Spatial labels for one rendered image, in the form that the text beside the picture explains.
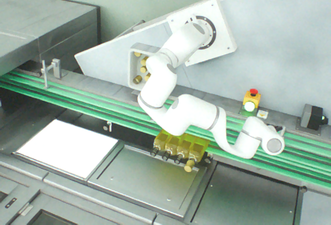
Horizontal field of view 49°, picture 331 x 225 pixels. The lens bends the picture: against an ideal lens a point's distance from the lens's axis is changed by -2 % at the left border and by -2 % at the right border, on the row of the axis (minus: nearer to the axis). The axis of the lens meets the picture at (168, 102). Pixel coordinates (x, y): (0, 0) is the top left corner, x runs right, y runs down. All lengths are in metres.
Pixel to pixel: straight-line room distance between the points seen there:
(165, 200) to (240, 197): 0.36
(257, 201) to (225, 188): 0.16
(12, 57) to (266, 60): 1.33
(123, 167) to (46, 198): 0.38
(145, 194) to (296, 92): 0.83
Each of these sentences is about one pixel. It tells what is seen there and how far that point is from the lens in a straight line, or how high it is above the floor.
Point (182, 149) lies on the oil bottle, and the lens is 1.67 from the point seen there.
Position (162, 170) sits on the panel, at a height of 1.09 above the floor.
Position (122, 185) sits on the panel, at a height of 1.27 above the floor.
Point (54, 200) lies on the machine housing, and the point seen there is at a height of 1.45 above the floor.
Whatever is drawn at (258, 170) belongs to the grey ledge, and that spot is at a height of 0.88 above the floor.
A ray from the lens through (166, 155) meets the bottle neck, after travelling 1.65.
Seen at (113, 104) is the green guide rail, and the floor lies 0.92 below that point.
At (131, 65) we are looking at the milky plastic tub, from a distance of 1.87.
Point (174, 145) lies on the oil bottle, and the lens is 1.69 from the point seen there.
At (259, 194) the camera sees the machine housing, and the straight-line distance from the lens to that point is 1.81.
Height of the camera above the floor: 2.32
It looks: 53 degrees down
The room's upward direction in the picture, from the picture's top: 142 degrees counter-clockwise
